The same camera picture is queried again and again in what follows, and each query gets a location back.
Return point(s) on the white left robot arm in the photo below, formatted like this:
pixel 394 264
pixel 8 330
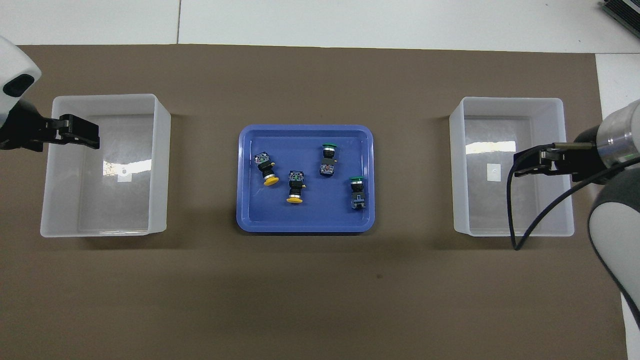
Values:
pixel 15 60

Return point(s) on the yellow push button switch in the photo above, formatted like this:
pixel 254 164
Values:
pixel 267 170
pixel 295 186

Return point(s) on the small white label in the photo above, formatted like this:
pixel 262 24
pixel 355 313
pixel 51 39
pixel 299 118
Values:
pixel 124 176
pixel 494 172

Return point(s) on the translucent white plastic box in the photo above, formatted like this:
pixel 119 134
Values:
pixel 495 210
pixel 100 210

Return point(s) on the blue plastic tray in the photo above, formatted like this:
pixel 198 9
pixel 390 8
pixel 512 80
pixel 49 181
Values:
pixel 310 215

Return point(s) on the green push button switch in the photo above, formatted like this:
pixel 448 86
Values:
pixel 327 160
pixel 358 194

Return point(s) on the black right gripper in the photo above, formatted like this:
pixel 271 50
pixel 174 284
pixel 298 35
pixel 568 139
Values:
pixel 582 160

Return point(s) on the brown table mat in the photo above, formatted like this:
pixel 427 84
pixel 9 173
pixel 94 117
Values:
pixel 310 290

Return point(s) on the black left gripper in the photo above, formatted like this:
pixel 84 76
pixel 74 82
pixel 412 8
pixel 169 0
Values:
pixel 22 127

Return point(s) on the grey ribbed metal device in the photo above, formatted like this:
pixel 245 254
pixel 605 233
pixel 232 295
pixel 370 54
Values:
pixel 622 10

